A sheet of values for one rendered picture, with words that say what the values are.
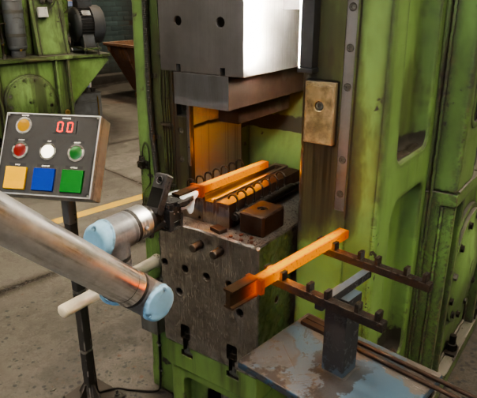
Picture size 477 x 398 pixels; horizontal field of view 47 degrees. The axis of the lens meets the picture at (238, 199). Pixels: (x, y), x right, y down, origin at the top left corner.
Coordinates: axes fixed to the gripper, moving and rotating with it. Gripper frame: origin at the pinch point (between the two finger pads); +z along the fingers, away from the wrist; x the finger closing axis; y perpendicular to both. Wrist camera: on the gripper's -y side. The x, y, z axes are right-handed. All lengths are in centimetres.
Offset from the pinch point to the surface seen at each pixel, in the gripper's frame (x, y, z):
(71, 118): -52, -14, 0
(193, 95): -4.9, -25.5, 7.8
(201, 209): -2.9, 9.2, 7.3
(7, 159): -67, -1, -16
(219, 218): 3.8, 10.4, 7.3
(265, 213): 18.4, 6.4, 10.6
